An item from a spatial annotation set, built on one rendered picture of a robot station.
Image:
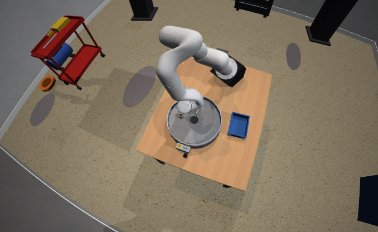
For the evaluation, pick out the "blue crate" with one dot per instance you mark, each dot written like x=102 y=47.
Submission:
x=238 y=125

